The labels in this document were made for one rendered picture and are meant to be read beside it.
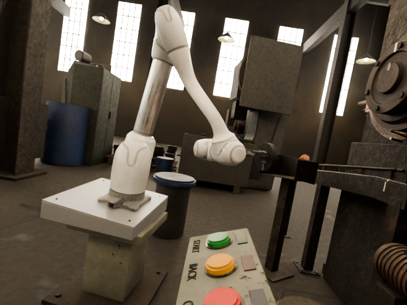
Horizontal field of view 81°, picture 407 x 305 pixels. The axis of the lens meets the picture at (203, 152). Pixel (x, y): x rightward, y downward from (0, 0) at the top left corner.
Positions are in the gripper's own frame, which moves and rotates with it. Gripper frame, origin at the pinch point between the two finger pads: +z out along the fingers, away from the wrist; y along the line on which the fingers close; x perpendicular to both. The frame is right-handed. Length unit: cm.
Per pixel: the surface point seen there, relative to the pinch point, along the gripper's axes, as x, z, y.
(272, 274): -73, 18, -1
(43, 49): 74, -143, -215
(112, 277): -57, -74, 4
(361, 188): -9.7, 32.0, 32.6
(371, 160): 3, 48, 25
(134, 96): 118, 54, -1055
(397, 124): 20, 26, 45
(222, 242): -8, -63, 71
